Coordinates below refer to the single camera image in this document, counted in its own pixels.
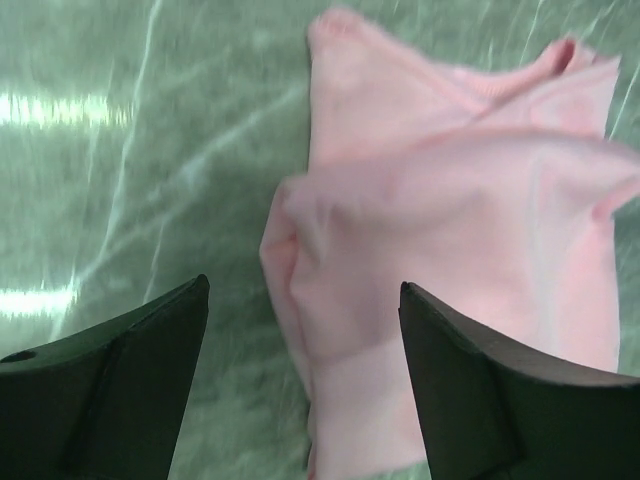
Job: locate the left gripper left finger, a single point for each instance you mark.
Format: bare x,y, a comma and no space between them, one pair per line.
106,402

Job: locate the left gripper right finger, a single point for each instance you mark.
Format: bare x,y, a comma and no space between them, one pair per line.
490,407

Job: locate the pink t shirt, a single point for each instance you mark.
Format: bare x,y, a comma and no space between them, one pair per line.
496,192

